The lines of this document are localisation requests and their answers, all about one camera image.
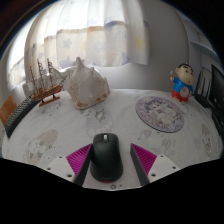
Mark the white wall shelf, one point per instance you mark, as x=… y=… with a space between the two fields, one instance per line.
x=203 y=45

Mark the black monitor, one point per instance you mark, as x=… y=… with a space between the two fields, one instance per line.
x=218 y=93

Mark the black router with antennas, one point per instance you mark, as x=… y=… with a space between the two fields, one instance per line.
x=203 y=98

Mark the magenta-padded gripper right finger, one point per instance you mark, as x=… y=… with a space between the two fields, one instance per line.
x=145 y=157

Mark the wooden model sailing ship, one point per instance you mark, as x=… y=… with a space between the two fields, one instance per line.
x=46 y=91

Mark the black keyboard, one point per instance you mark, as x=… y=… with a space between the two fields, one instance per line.
x=20 y=116

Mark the black computer mouse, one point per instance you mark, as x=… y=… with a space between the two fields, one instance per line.
x=106 y=158

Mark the round purple printed mouse pad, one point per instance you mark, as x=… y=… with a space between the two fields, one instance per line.
x=160 y=114

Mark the cartoon boy figure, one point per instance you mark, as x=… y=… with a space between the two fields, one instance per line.
x=182 y=85

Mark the large white conch shell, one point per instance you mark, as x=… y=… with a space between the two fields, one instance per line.
x=87 y=86

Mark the white star-print curtain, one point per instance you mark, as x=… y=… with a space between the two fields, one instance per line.
x=86 y=40

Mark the white printed tablecloth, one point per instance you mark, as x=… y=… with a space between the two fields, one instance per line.
x=116 y=120

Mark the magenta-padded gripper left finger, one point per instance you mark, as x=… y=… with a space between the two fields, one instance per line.
x=79 y=158

